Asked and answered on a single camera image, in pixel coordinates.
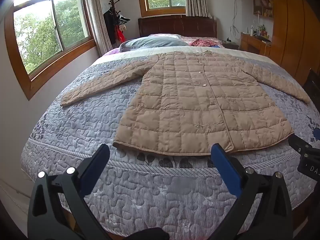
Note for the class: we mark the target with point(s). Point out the dark wooden headboard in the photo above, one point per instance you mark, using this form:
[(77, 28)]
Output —
[(175, 25)]

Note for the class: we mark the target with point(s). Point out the bed with grey quilted cover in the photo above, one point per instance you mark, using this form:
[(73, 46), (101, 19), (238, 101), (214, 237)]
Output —
[(87, 120)]

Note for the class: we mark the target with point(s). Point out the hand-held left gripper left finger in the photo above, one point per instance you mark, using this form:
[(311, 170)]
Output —
[(96, 166)]

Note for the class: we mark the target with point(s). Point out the pink floral blanket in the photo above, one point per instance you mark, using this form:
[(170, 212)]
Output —
[(185, 38)]

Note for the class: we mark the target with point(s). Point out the black white striped cap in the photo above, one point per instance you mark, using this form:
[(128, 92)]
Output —
[(124, 18)]

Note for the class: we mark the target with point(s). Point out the blue cloth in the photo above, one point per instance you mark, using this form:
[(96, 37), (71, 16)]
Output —
[(217, 46)]

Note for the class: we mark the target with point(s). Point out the dark wooden nightstand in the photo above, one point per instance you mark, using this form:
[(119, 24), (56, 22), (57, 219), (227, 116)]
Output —
[(231, 46)]

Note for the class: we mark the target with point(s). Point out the large wooden frame window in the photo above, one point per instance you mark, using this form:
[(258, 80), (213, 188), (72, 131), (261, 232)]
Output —
[(50, 30)]

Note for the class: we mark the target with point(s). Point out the wooden desk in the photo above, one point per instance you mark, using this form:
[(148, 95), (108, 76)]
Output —
[(250, 43)]

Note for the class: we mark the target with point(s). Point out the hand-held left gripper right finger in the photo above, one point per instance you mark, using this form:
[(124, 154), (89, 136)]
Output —
[(225, 167)]

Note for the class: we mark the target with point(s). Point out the tan quilted coat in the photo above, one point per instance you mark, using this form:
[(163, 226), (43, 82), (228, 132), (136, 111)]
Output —
[(195, 100)]

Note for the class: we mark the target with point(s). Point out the red hanging bag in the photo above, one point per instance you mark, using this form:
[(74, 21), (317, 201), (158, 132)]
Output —
[(120, 33)]

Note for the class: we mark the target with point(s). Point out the small potted plant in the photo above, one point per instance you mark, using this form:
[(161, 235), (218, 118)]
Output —
[(263, 31)]

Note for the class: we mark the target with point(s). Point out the plain beige curtain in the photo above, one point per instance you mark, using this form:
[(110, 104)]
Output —
[(100, 30)]

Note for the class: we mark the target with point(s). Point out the red plaid cloth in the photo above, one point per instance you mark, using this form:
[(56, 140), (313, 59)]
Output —
[(201, 42)]

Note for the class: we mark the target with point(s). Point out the purple bed sheet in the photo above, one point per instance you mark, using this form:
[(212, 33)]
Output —
[(111, 52)]

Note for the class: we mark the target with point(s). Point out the dark wooden coat rack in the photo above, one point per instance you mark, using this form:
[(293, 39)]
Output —
[(111, 0)]

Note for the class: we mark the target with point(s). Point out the black hanging garment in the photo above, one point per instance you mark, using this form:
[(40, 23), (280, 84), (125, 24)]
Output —
[(110, 25)]

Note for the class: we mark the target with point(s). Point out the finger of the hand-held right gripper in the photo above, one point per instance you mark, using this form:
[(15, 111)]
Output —
[(298, 143)]

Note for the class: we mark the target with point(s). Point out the wooden shelf niche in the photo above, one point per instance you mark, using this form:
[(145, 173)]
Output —
[(262, 6)]

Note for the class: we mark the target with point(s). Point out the grey pillow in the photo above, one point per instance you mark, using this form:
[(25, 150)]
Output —
[(150, 43)]

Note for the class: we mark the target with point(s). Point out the wooden wardrobe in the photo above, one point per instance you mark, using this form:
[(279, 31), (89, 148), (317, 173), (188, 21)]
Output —
[(292, 30)]

